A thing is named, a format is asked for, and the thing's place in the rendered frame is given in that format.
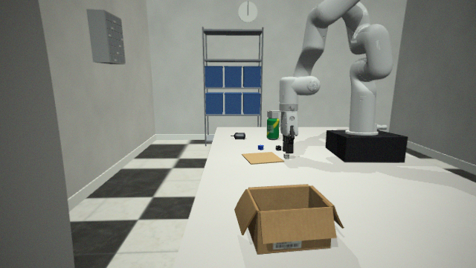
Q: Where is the tan square mat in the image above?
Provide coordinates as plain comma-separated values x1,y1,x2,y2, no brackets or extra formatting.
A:
242,152,284,165

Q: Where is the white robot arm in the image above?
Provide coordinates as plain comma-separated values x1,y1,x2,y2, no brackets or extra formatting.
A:
267,0,393,135

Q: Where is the open brown cardboard box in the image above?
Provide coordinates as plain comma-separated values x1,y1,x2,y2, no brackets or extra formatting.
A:
234,184,344,255

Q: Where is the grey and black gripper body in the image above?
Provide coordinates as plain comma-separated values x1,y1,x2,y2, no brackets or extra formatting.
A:
280,110,298,136

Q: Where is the green soda can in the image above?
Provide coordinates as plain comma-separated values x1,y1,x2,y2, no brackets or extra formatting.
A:
267,118,280,140

